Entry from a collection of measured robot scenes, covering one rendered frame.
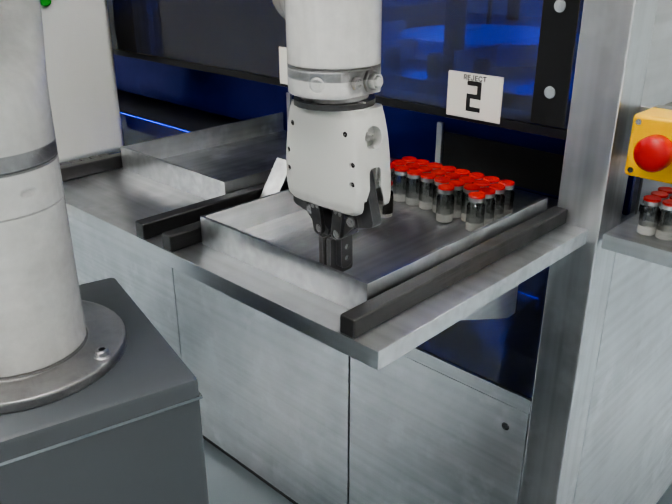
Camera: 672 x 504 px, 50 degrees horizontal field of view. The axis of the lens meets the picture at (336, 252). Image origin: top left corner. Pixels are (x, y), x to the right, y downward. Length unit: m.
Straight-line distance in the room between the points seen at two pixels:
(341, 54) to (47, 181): 0.26
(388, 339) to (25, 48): 0.39
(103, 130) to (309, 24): 0.99
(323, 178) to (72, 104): 0.92
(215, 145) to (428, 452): 0.64
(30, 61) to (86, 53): 0.89
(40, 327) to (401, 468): 0.83
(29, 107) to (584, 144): 0.62
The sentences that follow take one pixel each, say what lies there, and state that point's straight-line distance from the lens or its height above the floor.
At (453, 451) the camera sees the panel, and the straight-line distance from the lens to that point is 1.23.
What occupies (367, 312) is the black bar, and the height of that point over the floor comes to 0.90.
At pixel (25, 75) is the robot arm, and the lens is 0.63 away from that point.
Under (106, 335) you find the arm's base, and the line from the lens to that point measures 0.71.
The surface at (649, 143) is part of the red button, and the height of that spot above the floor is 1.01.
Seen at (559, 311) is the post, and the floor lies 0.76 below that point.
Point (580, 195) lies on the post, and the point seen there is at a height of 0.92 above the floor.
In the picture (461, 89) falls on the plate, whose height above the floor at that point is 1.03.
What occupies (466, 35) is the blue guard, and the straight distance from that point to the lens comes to 0.99.
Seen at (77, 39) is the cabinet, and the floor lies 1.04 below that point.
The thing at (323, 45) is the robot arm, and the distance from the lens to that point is 0.62.
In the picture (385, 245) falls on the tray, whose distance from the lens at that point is 0.84.
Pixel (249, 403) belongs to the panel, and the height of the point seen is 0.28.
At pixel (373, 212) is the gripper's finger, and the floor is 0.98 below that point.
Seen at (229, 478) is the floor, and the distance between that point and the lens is 1.86.
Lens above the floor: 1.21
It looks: 23 degrees down
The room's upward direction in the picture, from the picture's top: straight up
